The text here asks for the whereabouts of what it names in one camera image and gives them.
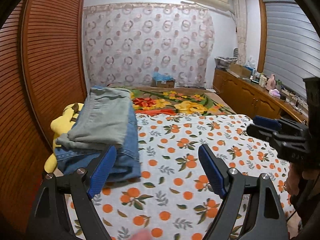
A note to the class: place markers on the cardboard box on sideboard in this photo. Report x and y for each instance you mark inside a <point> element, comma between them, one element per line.
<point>239,70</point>

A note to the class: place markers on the pink pouch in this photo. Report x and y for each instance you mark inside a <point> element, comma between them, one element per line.
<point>275,93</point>

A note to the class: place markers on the cardboard box with blue bag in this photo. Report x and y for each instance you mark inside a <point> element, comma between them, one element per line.
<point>162,81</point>

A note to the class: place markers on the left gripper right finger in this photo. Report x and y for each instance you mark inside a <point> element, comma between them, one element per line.
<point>265,218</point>

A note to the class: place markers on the orange print white sheet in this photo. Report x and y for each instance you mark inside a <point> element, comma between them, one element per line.
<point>173,198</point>

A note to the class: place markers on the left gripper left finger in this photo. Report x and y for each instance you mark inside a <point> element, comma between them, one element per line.
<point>49,217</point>

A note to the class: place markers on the white jar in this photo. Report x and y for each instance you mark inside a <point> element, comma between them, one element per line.
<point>262,80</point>

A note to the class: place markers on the wooden sideboard cabinet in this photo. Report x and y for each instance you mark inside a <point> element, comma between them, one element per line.
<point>252,100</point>

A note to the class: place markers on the stack of newspapers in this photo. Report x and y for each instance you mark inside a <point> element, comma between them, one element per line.
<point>224,62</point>

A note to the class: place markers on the person right hand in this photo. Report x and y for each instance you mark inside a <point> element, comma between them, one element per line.
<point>305,180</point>

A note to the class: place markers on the beige side curtain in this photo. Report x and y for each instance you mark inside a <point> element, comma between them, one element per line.
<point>240,9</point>

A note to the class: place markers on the grey green shorts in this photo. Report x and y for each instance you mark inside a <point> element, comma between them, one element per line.
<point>102,121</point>

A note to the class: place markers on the yellow plush toy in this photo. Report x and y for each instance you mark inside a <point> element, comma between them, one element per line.
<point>59,126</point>

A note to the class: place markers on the circle pattern sheer curtain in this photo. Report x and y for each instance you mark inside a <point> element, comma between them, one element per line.
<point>131,44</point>

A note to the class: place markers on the wooden louvered wardrobe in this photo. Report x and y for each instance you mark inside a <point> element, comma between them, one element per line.
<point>41,73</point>

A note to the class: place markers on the folded blue jeans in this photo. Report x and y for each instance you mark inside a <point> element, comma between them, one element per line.
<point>126,166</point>

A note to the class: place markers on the grey window blind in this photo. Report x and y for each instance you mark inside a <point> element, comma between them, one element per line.
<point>292,45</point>

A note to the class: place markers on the floral pink blanket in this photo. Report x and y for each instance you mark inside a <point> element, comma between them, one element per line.
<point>171,101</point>

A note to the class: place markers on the person left hand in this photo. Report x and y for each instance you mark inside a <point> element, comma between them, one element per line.
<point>142,235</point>

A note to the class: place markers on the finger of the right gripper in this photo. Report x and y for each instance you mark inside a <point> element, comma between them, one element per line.
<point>259,132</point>
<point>267,122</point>

